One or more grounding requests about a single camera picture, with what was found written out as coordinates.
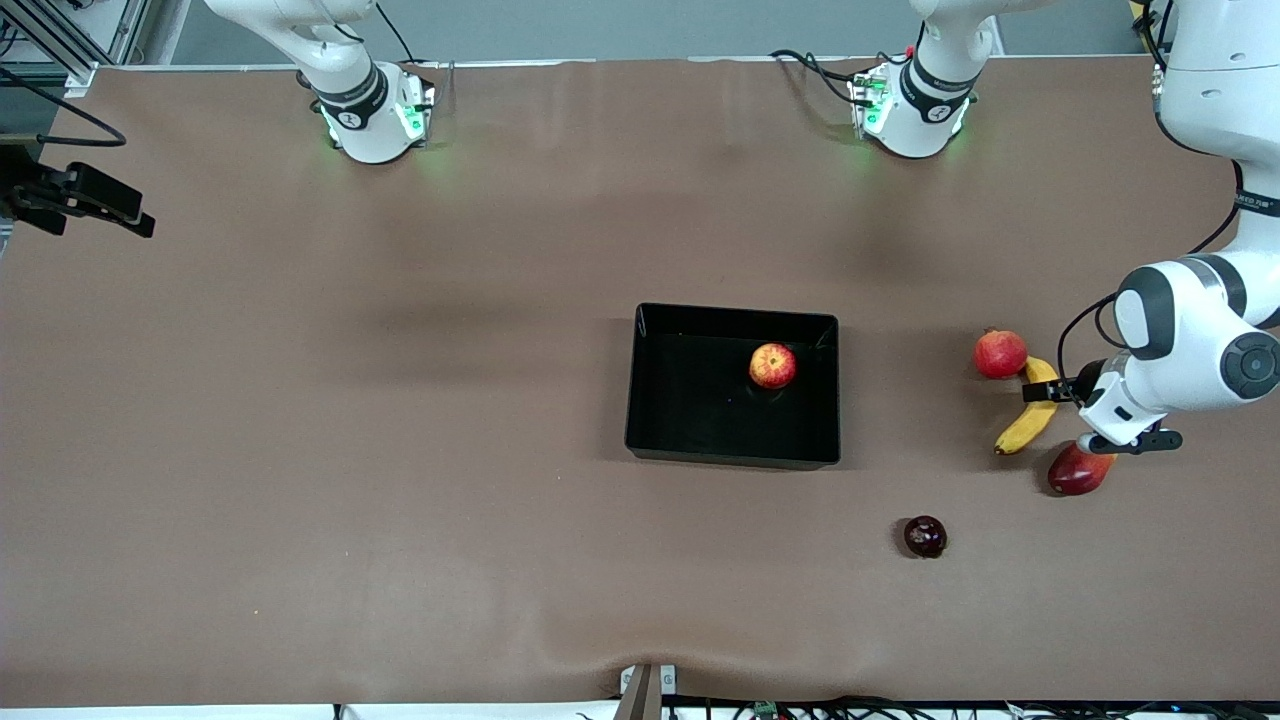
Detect yellow banana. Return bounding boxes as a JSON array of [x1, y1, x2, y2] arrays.
[[994, 357, 1061, 456]]

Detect red yellow apple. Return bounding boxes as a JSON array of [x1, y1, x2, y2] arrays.
[[749, 343, 798, 390]]

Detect black plastic box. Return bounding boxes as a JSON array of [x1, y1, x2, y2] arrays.
[[624, 302, 841, 471]]

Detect red pomegranate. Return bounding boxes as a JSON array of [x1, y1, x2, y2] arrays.
[[975, 328, 1029, 381]]

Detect red mango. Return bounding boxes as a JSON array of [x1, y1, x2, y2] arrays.
[[1047, 440, 1116, 497]]

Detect dark purple plum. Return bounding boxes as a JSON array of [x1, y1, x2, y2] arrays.
[[904, 515, 948, 559]]

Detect large table cover mat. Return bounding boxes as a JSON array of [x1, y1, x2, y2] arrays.
[[0, 55, 1280, 706]]

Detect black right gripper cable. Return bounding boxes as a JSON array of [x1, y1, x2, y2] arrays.
[[0, 65, 128, 148]]

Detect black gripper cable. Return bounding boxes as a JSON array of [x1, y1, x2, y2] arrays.
[[0, 65, 128, 148], [1057, 292, 1131, 401]]

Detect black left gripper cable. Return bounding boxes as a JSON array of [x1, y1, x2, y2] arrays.
[[1057, 292, 1131, 401]]

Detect black right arm base cable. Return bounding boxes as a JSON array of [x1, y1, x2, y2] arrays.
[[375, 0, 419, 63]]

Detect black cables along table edge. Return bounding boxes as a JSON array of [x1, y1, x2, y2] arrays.
[[575, 695, 1280, 720]]

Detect black left arm base cables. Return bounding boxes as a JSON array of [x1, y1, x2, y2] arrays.
[[768, 45, 906, 109]]

